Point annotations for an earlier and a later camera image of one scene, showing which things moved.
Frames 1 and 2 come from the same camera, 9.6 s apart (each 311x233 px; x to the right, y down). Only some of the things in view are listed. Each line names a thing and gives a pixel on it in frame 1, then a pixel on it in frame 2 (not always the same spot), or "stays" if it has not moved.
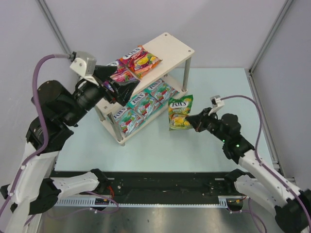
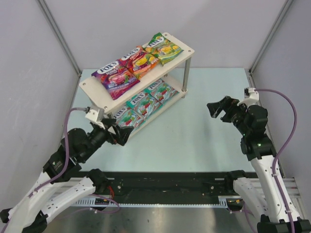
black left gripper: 107,88 -> 111,134
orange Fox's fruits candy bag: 140,61 stays
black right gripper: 202,120 -> 228,112
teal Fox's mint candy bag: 128,121 stays
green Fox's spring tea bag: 179,108 -> 161,48
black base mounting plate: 161,184 stays
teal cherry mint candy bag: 145,105 stays
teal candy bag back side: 161,91 stays
